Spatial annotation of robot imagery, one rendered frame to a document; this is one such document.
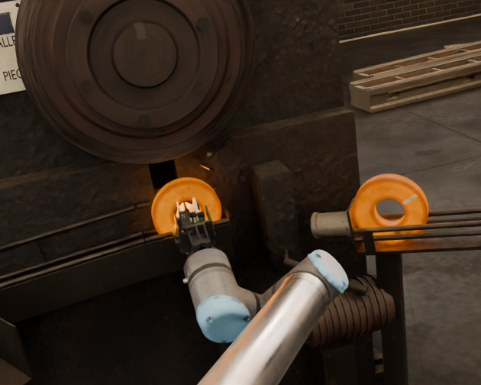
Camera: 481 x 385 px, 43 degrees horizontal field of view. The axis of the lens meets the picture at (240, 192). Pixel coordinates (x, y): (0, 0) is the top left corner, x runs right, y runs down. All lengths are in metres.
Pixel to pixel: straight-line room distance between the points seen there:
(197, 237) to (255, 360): 0.46
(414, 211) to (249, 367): 0.63
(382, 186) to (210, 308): 0.46
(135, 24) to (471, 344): 1.48
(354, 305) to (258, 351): 0.58
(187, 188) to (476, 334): 1.19
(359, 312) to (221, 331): 0.39
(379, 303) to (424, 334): 0.77
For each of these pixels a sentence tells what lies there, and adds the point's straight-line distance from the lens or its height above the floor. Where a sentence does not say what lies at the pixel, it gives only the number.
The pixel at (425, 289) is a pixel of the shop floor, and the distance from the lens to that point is 2.39.
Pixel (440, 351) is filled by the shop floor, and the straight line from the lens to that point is 2.09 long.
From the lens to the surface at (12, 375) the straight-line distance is 1.24.
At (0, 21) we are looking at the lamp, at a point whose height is 1.21.
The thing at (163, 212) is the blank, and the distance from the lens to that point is 1.36.
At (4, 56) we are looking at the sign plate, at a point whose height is 1.14.
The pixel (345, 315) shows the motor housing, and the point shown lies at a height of 0.50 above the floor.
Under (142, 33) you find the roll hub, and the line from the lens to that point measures 1.15.
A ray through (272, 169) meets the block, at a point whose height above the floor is 0.80.
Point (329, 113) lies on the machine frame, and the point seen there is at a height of 0.87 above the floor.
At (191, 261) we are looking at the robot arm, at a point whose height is 0.73.
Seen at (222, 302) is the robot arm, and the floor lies 0.70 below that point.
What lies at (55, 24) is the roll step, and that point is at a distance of 1.20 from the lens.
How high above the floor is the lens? 1.27
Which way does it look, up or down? 22 degrees down
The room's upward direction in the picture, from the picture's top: 9 degrees counter-clockwise
